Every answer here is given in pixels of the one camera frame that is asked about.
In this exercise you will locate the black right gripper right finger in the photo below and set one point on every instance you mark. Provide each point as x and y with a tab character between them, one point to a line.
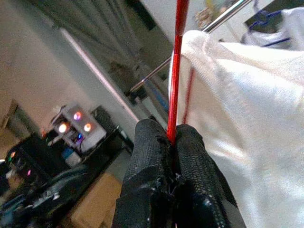
194	178

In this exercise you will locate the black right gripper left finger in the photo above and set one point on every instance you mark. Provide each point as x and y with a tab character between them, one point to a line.
147	166

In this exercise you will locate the white cartoon print t-shirt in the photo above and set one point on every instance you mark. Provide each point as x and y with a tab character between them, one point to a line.
249	118

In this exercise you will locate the red plastic hanger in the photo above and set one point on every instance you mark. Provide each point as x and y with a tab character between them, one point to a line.
177	71

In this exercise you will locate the purple plastic hanger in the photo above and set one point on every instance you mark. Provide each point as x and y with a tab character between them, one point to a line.
260	17

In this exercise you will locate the black desk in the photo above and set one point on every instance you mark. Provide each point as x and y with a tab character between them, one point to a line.
102	155

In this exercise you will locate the large cardboard box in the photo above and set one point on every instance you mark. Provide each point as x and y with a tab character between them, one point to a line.
99	202

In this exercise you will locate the white box device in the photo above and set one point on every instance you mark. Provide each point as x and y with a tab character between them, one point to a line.
95	137

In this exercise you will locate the metal clothes rack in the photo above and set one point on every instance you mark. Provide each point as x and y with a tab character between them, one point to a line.
152	74

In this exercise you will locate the grey curtain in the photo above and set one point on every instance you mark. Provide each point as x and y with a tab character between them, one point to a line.
107	23

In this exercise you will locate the white flag print t-shirt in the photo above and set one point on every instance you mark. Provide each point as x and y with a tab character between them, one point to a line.
292	23

